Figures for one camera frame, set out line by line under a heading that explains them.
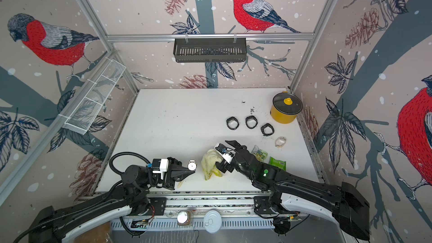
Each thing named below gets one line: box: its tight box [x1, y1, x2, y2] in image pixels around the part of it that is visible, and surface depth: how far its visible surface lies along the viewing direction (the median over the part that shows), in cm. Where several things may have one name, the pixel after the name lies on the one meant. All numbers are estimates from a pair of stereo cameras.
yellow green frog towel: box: [201, 148, 224, 181], surface depth 73 cm
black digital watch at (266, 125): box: [260, 122, 275, 137], surface depth 100 cm
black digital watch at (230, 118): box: [226, 116, 240, 131], surface depth 103 cm
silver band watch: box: [187, 159, 198, 171], surface depth 57 cm
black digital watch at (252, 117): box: [245, 115, 259, 129], surface depth 103 cm
